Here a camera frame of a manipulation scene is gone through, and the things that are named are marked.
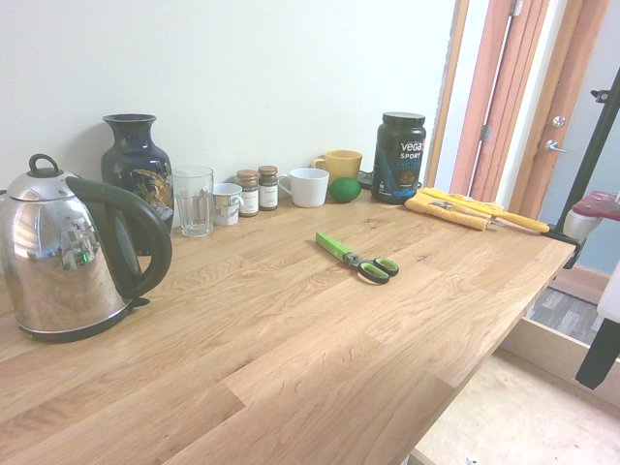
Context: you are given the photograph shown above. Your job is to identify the green black scissors with sheath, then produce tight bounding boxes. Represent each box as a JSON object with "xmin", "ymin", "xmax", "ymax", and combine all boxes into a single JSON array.
[{"xmin": 315, "ymin": 231, "xmax": 401, "ymax": 286}]

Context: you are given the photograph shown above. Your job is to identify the yellow dish cloth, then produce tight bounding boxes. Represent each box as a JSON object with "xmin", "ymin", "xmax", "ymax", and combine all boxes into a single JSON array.
[{"xmin": 404, "ymin": 187, "xmax": 505, "ymax": 233}]

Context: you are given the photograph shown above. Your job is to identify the green lime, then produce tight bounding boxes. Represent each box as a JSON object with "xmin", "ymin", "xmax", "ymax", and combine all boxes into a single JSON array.
[{"xmin": 327, "ymin": 176, "xmax": 362, "ymax": 203}]

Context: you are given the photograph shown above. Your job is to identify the clear drinking glass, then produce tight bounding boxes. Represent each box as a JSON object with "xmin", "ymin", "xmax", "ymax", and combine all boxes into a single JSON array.
[{"xmin": 171, "ymin": 166, "xmax": 215, "ymax": 238}]

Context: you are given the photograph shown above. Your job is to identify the dark blue painted vase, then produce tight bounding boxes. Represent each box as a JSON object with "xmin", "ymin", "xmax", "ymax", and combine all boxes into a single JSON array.
[{"xmin": 100, "ymin": 113, "xmax": 174, "ymax": 257}]

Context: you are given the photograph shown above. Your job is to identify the white ceramic cup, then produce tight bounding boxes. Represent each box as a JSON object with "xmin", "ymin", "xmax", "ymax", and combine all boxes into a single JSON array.
[{"xmin": 277, "ymin": 167, "xmax": 330, "ymax": 208}]

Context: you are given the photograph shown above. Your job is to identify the black Vega protein tub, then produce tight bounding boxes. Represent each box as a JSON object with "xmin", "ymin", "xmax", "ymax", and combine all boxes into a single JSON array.
[{"xmin": 370, "ymin": 111, "xmax": 427, "ymax": 205}]

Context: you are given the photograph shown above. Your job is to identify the yellow-handled knife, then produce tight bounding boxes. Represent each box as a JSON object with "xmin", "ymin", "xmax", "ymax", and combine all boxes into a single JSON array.
[{"xmin": 486, "ymin": 210, "xmax": 552, "ymax": 235}]

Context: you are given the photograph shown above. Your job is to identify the stainless steel electric kettle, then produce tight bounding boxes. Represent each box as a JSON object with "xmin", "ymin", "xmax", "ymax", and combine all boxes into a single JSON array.
[{"xmin": 0, "ymin": 153, "xmax": 173, "ymax": 345}]

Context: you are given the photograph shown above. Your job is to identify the light wooden drawer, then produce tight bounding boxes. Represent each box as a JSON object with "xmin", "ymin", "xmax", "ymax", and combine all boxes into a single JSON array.
[{"xmin": 410, "ymin": 317, "xmax": 620, "ymax": 465}]

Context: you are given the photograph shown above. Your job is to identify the small white patterned mug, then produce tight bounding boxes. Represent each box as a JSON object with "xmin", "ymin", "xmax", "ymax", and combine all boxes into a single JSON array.
[{"xmin": 211, "ymin": 182, "xmax": 245, "ymax": 227}]

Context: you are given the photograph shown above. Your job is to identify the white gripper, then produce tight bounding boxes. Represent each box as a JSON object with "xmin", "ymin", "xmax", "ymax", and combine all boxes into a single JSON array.
[{"xmin": 574, "ymin": 264, "xmax": 620, "ymax": 391}]

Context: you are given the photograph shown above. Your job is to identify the reddish wooden door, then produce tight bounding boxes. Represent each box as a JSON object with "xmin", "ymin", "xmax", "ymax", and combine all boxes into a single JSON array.
[{"xmin": 449, "ymin": 0, "xmax": 551, "ymax": 202}]

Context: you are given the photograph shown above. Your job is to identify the black camera stand with clamp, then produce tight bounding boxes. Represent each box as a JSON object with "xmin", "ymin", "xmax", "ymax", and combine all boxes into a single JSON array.
[{"xmin": 541, "ymin": 67, "xmax": 620, "ymax": 270}]

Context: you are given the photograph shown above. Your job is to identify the spice jar brown lid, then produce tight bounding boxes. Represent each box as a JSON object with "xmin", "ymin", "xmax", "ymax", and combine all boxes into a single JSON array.
[
  {"xmin": 257, "ymin": 165, "xmax": 280, "ymax": 212},
  {"xmin": 235, "ymin": 169, "xmax": 260, "ymax": 218}
]

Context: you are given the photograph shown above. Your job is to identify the yellow ceramic mug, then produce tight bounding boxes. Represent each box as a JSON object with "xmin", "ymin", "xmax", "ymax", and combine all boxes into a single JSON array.
[{"xmin": 311, "ymin": 149, "xmax": 364, "ymax": 183}]

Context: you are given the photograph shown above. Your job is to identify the light wooden wall trim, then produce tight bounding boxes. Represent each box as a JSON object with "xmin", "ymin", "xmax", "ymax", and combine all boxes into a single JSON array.
[{"xmin": 424, "ymin": 0, "xmax": 471, "ymax": 189}]

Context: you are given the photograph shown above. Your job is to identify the yellow-handled metal utensil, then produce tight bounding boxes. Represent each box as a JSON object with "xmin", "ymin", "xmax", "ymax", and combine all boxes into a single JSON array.
[{"xmin": 428, "ymin": 199, "xmax": 508, "ymax": 217}]

